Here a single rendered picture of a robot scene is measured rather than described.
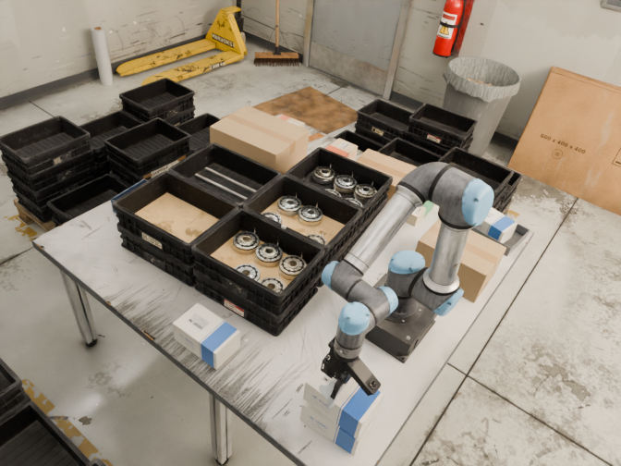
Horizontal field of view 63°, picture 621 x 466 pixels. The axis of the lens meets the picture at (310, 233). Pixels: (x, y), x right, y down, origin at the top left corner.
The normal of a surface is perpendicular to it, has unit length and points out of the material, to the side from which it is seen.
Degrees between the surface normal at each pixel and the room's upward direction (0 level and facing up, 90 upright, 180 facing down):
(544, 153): 75
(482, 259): 0
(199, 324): 0
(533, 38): 90
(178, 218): 0
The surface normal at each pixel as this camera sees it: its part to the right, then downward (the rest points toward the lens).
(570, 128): -0.56, 0.33
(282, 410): 0.10, -0.75
